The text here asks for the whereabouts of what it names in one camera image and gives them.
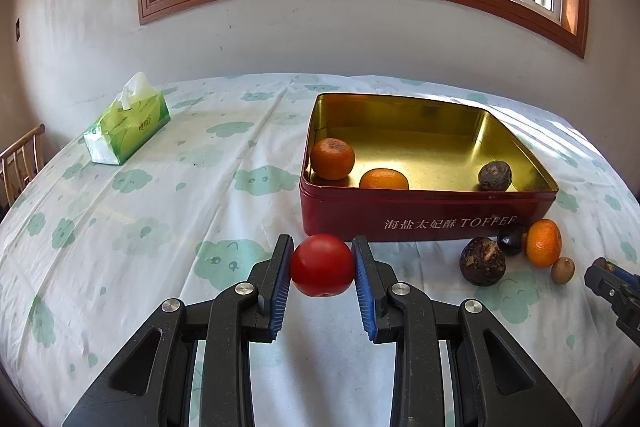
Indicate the dark wall switch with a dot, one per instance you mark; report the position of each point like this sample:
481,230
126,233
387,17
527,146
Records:
17,30

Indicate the red and gold tin box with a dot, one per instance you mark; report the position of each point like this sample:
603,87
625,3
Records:
350,212

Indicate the green tissue pack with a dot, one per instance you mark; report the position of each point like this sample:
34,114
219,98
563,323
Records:
130,127

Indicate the tangerine with brown mark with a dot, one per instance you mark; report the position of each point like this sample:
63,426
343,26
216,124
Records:
332,159

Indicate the orange tangerine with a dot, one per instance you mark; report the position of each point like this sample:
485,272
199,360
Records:
384,180
544,244

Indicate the small dark passion fruit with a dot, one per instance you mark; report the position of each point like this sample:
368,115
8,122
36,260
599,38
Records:
511,241

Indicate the dark wrinkled passion fruit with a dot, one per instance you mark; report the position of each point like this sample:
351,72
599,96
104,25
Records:
482,263
495,176

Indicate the red cherry tomato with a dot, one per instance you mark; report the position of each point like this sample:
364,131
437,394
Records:
320,264

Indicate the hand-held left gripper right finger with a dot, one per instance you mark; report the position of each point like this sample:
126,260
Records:
364,297

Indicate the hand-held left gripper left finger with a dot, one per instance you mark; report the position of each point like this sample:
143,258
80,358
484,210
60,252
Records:
280,297

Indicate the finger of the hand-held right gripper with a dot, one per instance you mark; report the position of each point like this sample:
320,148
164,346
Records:
627,274
620,302

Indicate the light wooden chair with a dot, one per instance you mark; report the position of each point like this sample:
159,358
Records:
20,152

